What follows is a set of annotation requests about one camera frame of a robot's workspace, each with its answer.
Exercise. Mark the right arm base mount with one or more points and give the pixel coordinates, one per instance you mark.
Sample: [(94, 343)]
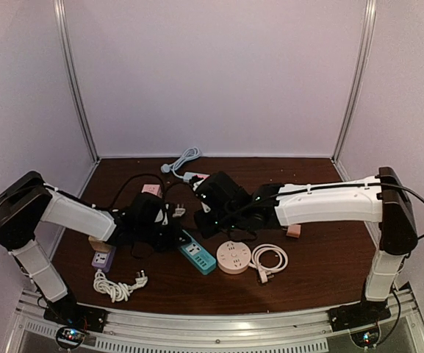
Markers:
[(361, 320)]

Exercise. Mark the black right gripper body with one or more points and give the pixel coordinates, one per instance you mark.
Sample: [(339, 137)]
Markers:
[(225, 222)]

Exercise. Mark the purple power strip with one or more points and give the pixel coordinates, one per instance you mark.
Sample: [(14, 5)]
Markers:
[(103, 260)]

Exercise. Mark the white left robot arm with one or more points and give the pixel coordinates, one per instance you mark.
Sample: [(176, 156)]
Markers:
[(29, 201)]

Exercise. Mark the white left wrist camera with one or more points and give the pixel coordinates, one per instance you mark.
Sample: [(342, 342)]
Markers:
[(163, 217)]

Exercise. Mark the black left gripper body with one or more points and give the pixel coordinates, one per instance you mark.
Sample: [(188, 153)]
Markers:
[(161, 240)]

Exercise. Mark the aluminium front rail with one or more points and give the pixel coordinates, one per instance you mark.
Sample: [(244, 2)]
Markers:
[(131, 331)]

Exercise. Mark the teal usb power strip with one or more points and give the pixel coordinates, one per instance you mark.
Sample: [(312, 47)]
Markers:
[(202, 260)]

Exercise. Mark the small pink plug adapter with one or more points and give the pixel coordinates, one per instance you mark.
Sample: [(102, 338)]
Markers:
[(294, 231)]

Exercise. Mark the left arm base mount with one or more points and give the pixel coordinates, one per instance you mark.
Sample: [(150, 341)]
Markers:
[(77, 322)]

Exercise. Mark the beige cube socket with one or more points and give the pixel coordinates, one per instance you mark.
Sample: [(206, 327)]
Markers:
[(97, 245)]

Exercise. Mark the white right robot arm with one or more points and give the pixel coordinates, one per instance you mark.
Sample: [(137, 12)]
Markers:
[(380, 199)]

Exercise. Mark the round pink power socket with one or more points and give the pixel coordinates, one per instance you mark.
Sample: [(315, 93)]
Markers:
[(233, 257)]

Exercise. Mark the pink cube socket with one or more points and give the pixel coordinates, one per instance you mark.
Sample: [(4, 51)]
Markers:
[(154, 189)]

